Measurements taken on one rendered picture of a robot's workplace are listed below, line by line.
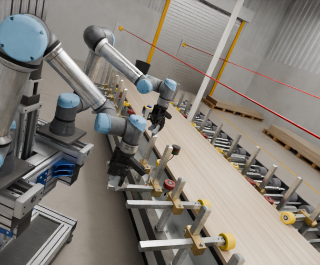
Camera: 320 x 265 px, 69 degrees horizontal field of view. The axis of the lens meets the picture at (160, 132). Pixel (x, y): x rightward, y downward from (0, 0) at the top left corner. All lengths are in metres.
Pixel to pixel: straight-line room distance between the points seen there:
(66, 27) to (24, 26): 8.11
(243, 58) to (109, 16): 5.79
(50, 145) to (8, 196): 0.50
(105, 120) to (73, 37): 8.07
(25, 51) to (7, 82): 0.12
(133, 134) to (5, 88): 0.44
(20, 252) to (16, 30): 1.49
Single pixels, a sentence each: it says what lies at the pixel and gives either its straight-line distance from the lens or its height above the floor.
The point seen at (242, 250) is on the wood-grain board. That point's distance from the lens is 1.48.
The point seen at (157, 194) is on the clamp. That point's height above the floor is 0.85.
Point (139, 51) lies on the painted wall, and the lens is 9.20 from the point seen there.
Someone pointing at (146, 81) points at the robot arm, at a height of 1.53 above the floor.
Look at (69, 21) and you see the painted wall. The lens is 8.86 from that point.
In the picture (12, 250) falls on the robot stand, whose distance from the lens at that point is 1.96.
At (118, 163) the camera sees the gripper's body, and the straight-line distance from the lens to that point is 1.01.
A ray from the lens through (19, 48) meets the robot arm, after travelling 0.78.
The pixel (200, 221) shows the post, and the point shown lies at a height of 1.06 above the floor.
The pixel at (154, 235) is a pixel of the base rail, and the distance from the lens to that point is 1.54.
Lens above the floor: 1.76
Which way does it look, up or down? 21 degrees down
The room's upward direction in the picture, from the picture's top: 21 degrees clockwise
